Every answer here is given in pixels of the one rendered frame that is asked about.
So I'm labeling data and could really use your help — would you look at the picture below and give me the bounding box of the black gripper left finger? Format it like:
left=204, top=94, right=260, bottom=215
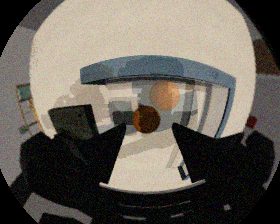
left=55, top=123, right=125, bottom=184

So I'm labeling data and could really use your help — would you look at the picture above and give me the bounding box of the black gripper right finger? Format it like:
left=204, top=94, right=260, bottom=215
left=172, top=123, right=245, bottom=184

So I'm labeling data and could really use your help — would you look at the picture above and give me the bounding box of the clear l-shaped low wall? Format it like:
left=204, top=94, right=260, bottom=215
left=88, top=75, right=229, bottom=180
left=80, top=55, right=237, bottom=139

